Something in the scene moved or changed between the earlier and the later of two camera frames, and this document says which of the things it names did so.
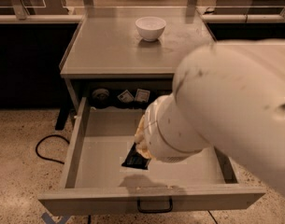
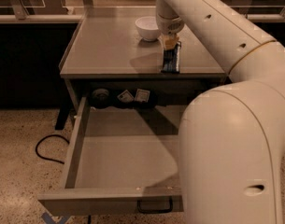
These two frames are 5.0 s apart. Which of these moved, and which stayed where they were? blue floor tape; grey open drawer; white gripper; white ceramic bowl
Moved: white gripper
Stayed: grey open drawer; white ceramic bowl; blue floor tape
